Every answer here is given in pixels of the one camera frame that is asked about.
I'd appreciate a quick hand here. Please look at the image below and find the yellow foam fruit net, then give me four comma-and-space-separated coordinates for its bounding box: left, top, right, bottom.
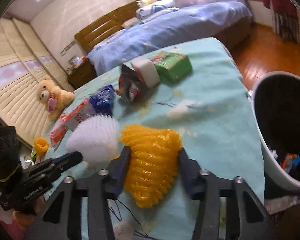
120, 124, 183, 209

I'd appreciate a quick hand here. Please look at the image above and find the red snack bag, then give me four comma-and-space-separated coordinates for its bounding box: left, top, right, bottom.
115, 64, 148, 103

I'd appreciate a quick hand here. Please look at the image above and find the white sponge block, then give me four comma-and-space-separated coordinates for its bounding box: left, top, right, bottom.
131, 57, 160, 88

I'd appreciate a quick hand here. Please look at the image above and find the green carton box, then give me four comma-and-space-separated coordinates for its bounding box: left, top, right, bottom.
151, 51, 192, 82

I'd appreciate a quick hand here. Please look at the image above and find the black round trash bin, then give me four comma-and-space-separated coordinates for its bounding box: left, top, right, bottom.
251, 72, 300, 192

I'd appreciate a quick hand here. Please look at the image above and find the person's left hand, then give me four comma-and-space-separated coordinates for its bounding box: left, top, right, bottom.
13, 197, 45, 232

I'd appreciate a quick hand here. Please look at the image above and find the small orange foam net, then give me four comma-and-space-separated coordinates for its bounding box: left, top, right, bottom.
33, 137, 49, 158

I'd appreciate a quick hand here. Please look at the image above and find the orange white snack packet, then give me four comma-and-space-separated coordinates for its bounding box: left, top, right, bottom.
49, 118, 68, 148

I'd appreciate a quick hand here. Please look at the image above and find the teal floral bed sheet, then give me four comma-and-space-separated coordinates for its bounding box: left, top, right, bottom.
41, 36, 266, 240

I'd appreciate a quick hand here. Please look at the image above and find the red white carton box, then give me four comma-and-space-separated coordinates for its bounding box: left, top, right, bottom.
61, 98, 96, 131

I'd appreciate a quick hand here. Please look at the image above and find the blue snack wrapper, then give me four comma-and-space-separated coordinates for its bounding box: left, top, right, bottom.
89, 84, 115, 116

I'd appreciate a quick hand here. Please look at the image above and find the beige teddy bear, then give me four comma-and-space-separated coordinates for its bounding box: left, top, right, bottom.
36, 76, 75, 122

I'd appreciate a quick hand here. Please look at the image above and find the wooden nightstand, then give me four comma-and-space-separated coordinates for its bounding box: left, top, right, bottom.
68, 59, 97, 89

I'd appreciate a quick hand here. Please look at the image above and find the wooden bed headboard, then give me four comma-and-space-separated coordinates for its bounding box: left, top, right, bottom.
75, 1, 139, 53

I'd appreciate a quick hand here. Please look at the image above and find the blue bed quilt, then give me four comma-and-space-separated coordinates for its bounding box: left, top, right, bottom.
87, 1, 252, 75

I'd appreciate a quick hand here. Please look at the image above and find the blue white pillow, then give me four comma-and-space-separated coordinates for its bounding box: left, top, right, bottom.
136, 0, 178, 21

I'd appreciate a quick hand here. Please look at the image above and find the yellow plush toy on bed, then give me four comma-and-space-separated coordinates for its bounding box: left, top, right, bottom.
136, 0, 159, 8

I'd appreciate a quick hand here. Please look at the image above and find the red padded jacket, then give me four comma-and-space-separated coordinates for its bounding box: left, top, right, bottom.
263, 0, 298, 18

